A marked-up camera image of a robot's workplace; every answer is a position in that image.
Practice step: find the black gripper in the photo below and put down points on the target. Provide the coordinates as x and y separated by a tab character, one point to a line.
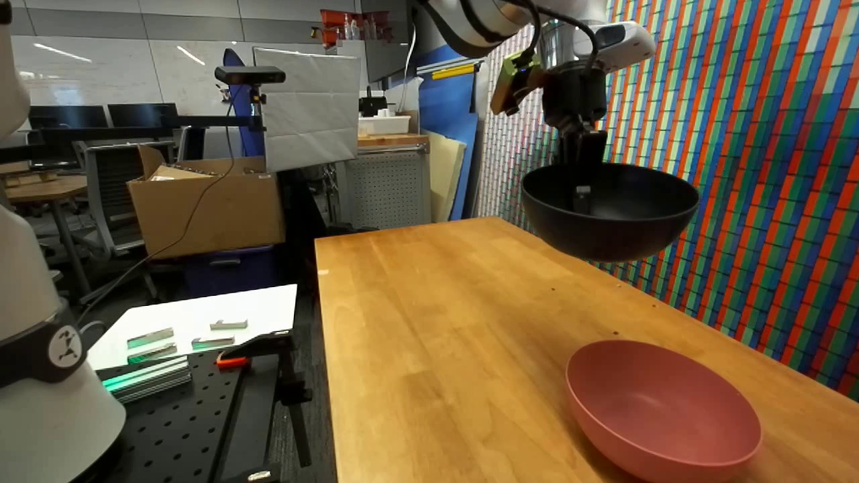
575	96

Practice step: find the black bowl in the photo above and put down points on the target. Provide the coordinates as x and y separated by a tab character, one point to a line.
609	219

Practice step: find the pink bowl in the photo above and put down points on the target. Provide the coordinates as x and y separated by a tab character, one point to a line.
661	417

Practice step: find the beige flat board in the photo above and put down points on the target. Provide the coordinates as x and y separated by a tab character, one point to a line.
444	179

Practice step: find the blue flat board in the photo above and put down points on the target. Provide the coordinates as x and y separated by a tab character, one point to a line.
448	136

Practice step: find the multicoloured patterned backdrop panel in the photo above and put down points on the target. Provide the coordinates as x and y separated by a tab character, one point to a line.
760	163

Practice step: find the white mesh cabinet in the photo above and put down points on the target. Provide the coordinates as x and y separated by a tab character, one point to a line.
386	189

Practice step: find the red hanging sign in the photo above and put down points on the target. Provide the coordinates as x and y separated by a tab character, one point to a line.
354	29

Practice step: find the white square panel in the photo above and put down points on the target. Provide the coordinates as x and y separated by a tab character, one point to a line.
311	108

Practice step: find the brown cardboard box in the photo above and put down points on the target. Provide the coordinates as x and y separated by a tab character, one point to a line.
206	211

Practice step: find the small silver metal piece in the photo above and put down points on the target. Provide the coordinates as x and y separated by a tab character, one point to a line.
150	336
229	327
213	342

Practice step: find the white paper sheet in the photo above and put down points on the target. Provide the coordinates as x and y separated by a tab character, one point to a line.
191	327

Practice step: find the black computer monitor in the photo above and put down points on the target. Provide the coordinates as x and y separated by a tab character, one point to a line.
144	117
69	117

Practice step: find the black perforated breadboard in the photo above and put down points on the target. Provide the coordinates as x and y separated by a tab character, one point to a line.
198	430

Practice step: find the grey office chair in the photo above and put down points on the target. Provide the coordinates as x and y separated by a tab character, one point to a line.
112	183

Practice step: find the silver metal bar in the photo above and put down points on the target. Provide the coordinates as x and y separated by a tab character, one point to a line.
144	380

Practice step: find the round wooden side table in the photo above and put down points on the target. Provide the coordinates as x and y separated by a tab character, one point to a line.
41	193

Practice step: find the wrist camera with green board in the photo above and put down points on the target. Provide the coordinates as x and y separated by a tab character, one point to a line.
513	83

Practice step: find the blue camera stand post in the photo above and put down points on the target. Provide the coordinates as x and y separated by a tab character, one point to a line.
242	117

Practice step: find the black stereo camera bar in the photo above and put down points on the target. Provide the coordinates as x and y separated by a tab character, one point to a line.
249	76

